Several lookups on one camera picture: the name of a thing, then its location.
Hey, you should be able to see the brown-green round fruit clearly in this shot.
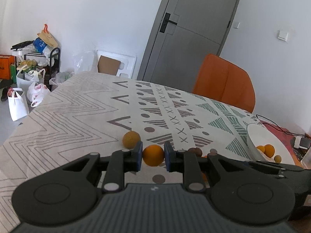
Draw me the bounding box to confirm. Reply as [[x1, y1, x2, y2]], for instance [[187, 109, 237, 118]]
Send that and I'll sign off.
[[122, 131, 141, 149]]

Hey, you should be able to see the large orange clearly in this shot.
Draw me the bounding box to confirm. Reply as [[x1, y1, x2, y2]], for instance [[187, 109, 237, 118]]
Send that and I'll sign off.
[[264, 144, 275, 158], [142, 145, 164, 167]]

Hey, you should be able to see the peeled pomelo piece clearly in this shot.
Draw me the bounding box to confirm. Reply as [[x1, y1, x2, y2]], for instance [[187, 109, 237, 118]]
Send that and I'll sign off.
[[257, 149, 273, 162]]

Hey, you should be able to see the yellow-green round fruit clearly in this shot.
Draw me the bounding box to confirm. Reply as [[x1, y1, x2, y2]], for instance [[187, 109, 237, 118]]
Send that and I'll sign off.
[[274, 155, 282, 163]]

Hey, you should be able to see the small red fruit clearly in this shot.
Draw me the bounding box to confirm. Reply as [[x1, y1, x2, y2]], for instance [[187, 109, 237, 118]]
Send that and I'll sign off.
[[188, 147, 202, 157]]

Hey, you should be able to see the large orange in plate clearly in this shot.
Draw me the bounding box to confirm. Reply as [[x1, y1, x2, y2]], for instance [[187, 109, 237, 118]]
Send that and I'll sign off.
[[264, 144, 275, 158]]

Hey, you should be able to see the small yellow citrus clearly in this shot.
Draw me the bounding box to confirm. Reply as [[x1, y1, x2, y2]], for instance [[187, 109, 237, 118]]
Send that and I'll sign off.
[[256, 145, 265, 153]]

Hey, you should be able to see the white bowl plate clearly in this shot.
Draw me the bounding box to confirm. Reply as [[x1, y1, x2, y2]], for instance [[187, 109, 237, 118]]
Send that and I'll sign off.
[[246, 124, 295, 165]]

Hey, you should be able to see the red orange mat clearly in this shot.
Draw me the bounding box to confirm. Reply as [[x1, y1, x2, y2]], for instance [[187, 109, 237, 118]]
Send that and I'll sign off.
[[260, 121, 302, 167]]

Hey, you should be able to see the patterned tablecloth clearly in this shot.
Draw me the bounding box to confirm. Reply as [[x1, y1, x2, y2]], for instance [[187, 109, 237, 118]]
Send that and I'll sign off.
[[1, 72, 259, 232]]

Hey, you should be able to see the white charger adapter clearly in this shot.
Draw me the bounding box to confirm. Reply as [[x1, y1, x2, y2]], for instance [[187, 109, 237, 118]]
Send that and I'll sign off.
[[294, 136, 311, 150]]

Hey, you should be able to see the orange chair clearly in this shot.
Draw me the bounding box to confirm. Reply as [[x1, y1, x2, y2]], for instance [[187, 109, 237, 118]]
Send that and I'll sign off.
[[192, 54, 256, 113]]

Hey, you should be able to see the white foam board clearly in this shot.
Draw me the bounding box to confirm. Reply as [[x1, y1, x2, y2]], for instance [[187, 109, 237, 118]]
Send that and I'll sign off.
[[96, 50, 136, 78]]

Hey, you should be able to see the brown cardboard piece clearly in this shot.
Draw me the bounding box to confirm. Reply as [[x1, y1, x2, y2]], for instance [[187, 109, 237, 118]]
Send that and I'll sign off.
[[98, 56, 121, 75]]

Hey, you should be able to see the white paper bag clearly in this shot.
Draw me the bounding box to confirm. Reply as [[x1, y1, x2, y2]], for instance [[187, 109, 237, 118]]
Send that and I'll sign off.
[[7, 88, 29, 121]]

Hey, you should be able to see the black storage rack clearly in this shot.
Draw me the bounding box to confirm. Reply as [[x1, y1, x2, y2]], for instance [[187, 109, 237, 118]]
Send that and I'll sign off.
[[10, 39, 61, 91]]

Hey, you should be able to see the grey door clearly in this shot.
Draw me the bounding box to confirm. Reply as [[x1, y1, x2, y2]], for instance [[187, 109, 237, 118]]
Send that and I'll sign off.
[[137, 0, 239, 92]]

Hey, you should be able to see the brown paper bag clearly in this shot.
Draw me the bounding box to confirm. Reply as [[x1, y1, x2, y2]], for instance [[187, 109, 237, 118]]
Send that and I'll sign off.
[[38, 24, 58, 48]]

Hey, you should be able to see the orange box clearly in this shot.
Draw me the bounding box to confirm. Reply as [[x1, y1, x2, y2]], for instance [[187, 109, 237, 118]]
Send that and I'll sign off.
[[0, 55, 15, 80]]

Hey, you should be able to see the black door handle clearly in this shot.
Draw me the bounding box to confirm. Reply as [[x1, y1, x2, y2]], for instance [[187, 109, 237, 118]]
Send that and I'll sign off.
[[159, 13, 177, 33]]

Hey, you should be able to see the white wall switch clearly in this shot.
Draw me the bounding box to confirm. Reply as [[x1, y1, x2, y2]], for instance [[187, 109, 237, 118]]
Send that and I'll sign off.
[[277, 30, 289, 42]]

